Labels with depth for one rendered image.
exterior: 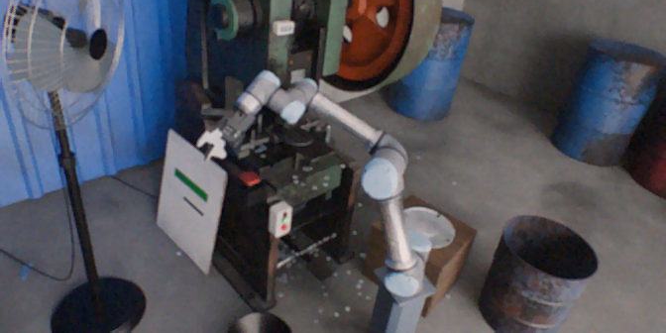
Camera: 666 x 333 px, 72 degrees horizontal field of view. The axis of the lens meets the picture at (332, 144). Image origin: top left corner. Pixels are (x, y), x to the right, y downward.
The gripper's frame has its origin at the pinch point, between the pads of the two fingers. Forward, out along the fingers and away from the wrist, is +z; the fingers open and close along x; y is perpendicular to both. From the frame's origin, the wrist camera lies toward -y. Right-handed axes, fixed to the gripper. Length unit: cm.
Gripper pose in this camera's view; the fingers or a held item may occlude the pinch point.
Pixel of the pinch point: (198, 153)
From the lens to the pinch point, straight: 151.4
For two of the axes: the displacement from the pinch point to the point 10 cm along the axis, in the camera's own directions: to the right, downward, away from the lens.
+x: -1.2, 3.3, 9.4
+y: 8.2, 5.6, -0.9
